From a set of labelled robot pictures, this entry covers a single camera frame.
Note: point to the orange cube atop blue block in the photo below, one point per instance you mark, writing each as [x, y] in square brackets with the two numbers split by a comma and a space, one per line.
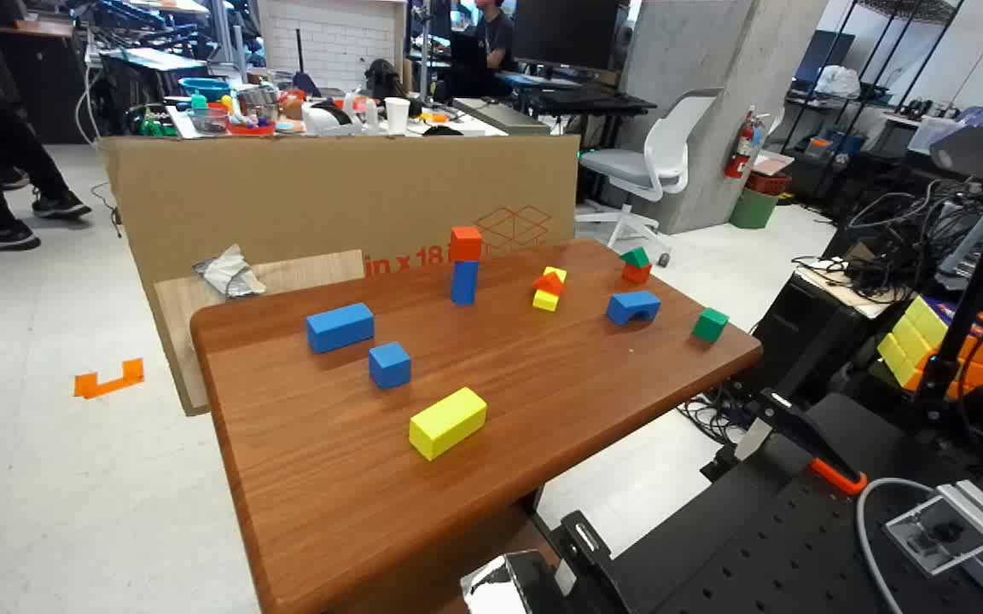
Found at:
[465, 244]

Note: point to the orange cube under green cube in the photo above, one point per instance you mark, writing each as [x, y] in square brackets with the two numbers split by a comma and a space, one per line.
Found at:
[638, 272]

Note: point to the upright blue block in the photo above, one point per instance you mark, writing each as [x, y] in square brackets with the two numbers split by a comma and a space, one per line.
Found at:
[465, 283]

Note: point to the small orange block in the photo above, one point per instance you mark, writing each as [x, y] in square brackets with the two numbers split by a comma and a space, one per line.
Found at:
[548, 280]

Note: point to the long yellow block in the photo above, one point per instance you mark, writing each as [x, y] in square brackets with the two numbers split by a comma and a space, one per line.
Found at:
[450, 424]

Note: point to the blue arch block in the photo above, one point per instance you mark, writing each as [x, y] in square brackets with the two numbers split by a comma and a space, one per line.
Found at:
[632, 305]

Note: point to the long blue block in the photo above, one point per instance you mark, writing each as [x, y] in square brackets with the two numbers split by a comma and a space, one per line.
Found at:
[340, 327]

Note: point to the cardboard box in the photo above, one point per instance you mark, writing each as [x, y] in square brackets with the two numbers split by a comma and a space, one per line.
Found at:
[322, 192]

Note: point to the white paper cup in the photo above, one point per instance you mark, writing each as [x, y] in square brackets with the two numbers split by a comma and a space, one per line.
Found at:
[398, 112]

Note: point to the white office chair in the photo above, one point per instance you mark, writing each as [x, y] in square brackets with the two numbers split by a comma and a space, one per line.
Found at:
[666, 153]

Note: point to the crumpled grey cloth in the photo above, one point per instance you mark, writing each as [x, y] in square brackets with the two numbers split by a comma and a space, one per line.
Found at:
[230, 272]

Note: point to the seated person in dark shirt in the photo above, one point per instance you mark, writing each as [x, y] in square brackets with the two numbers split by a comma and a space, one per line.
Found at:
[498, 36]

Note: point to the green bin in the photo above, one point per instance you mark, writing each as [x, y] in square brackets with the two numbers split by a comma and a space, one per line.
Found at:
[754, 209]

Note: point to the black monitor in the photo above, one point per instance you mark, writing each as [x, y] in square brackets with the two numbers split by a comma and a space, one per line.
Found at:
[564, 29]

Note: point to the red fire extinguisher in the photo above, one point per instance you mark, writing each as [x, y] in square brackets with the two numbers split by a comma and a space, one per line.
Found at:
[741, 143]

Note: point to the black tool with orange grip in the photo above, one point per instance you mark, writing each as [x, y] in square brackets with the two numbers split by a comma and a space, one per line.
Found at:
[799, 437]

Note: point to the yellow foam pad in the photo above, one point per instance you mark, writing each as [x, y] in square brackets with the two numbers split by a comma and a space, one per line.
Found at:
[913, 339]

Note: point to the clear plastic box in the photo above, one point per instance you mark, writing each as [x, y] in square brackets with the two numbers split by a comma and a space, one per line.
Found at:
[940, 532]

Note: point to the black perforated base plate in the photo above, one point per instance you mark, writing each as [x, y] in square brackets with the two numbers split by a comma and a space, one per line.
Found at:
[766, 545]

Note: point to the orange bracket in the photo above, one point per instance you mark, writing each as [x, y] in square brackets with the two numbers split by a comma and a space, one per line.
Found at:
[106, 378]

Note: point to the black camera stand pole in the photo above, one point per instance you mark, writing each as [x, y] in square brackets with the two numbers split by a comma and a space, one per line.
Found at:
[963, 317]

